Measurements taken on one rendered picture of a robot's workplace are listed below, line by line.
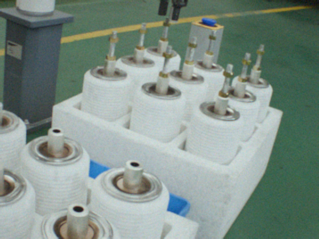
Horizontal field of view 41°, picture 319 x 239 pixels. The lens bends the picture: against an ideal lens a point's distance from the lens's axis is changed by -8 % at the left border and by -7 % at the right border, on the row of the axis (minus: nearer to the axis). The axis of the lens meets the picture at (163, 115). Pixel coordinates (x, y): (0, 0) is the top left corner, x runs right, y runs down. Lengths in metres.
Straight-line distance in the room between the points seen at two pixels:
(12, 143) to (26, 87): 0.51
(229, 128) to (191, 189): 0.13
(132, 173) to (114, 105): 0.36
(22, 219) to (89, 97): 0.42
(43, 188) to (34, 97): 0.60
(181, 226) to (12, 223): 0.24
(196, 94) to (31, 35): 0.43
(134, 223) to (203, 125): 0.30
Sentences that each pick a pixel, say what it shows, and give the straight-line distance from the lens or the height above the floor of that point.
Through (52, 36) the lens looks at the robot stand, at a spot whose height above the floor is 0.25.
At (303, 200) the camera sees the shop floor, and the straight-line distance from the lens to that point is 1.12.
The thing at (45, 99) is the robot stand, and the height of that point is 0.08.
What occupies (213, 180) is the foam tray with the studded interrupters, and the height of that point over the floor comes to 0.16.
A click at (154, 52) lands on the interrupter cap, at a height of 0.25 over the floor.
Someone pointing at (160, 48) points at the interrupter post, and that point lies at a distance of 1.08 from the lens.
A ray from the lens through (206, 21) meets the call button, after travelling 1.20.
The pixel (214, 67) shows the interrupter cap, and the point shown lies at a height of 0.25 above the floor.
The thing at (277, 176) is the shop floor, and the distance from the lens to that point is 1.19.
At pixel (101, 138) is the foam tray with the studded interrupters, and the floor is 0.15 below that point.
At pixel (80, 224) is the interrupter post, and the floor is 0.27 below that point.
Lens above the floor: 0.55
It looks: 24 degrees down
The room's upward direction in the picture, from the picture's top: 11 degrees clockwise
